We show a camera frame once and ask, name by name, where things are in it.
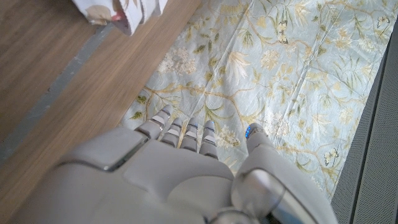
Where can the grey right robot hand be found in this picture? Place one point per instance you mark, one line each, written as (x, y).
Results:
(161, 180)

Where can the white floral cloth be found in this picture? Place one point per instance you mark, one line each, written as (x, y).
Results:
(124, 12)

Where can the floral printed backdrop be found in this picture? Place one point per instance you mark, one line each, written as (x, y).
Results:
(264, 77)

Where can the black backdrop stand pole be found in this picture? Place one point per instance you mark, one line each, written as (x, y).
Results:
(372, 124)

